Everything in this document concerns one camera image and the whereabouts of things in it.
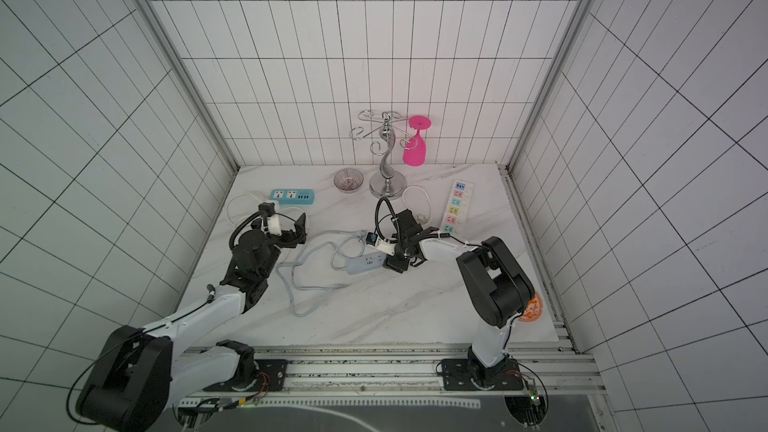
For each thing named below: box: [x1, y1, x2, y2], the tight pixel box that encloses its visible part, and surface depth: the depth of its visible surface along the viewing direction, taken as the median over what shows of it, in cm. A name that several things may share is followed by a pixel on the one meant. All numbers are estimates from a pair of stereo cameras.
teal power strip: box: [269, 189, 315, 205], surface depth 109 cm
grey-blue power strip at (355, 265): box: [346, 252, 387, 275], surface depth 92 cm
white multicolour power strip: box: [441, 179, 474, 236], surface depth 106 cm
